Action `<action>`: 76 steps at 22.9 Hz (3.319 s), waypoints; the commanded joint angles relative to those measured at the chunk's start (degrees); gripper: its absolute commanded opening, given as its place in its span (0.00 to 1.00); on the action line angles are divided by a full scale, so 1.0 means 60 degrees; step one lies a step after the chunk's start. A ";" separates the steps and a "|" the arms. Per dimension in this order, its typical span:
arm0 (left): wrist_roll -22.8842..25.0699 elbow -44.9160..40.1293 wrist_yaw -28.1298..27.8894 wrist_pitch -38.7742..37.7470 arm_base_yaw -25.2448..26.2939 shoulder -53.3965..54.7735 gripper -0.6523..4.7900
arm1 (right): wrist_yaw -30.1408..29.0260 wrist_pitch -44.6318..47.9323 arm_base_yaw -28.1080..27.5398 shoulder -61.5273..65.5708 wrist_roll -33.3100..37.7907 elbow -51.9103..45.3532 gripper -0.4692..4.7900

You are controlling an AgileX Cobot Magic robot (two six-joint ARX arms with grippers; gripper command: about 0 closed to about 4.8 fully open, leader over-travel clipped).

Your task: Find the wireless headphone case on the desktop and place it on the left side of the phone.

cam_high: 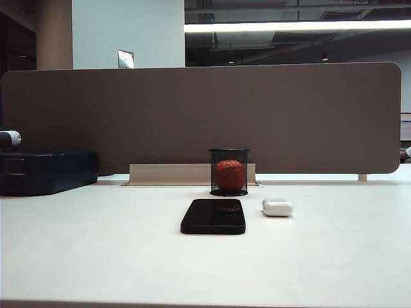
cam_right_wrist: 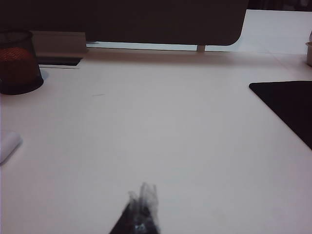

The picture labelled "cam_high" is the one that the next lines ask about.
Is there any dark blue plastic case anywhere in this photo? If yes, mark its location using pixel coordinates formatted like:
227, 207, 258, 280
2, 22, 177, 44
0, 151, 100, 197

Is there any long ceiling light strip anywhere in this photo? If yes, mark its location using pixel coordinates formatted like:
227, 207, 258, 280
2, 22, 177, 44
184, 19, 411, 33

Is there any brown fabric desk divider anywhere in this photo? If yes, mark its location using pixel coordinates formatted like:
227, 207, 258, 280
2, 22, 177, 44
0, 61, 403, 176

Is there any bright monitor screen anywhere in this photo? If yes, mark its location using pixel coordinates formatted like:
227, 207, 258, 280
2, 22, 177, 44
400, 112, 411, 142

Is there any black smartphone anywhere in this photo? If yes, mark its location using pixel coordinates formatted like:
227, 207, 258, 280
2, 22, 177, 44
180, 198, 247, 235

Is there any white wireless earbud case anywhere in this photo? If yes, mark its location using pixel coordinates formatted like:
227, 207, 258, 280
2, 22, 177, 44
261, 198, 294, 219

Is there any beige round column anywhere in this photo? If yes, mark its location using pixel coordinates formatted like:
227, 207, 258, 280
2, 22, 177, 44
35, 0, 74, 71

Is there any black mesh pen holder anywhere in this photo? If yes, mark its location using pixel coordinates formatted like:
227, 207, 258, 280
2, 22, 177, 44
208, 148, 250, 197

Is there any orange ball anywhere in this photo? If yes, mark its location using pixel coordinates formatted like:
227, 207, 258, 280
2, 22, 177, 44
214, 159, 245, 190

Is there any white and black cylinder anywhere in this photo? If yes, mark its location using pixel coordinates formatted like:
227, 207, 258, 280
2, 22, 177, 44
0, 130, 22, 150

